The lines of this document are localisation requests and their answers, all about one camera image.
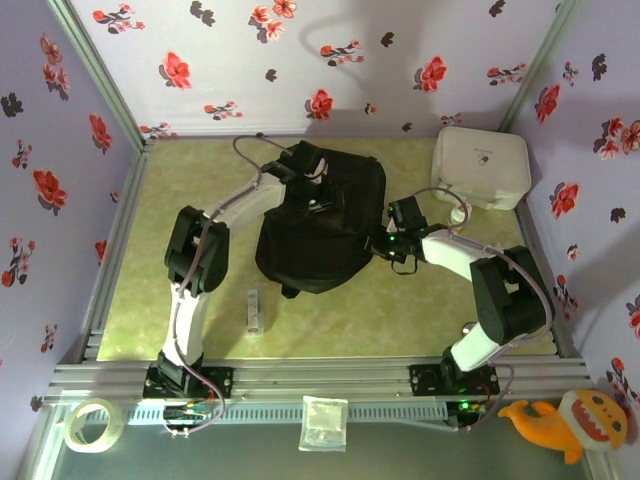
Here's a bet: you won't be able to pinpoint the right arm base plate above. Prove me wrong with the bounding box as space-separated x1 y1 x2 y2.
408 363 501 397

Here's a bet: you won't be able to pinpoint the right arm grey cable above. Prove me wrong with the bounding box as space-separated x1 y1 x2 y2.
413 186 557 434

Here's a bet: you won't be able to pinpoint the white zipped storage case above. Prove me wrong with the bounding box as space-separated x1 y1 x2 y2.
430 125 532 212

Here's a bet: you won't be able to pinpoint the orange shark plush toy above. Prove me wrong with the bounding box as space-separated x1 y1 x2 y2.
497 388 630 466

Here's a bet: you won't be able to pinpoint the black backpack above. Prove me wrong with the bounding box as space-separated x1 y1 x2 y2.
254 148 419 300

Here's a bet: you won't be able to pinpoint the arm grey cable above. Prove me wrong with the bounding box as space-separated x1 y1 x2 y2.
413 186 557 434
169 132 296 401

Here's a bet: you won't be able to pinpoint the aluminium corner post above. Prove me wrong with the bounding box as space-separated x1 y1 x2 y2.
499 0 587 133
45 0 154 154

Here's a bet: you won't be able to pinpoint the aluminium frame rail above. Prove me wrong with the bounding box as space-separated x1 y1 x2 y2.
42 355 599 408

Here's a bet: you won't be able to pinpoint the clear tape roll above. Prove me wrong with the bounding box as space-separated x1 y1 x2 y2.
63 399 126 454

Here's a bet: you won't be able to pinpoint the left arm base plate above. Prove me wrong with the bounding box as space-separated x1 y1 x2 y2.
142 365 235 400

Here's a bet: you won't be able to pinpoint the left arm grey cable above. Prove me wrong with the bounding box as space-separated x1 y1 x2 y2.
169 132 296 401

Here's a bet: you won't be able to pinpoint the clear plastic pencil case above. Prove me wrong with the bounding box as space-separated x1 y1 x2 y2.
245 287 266 336

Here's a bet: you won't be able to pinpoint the clear plastic bag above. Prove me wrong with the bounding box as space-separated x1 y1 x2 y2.
297 394 350 453

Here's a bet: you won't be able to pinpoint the grey slotted cable duct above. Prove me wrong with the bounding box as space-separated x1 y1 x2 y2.
122 402 449 424

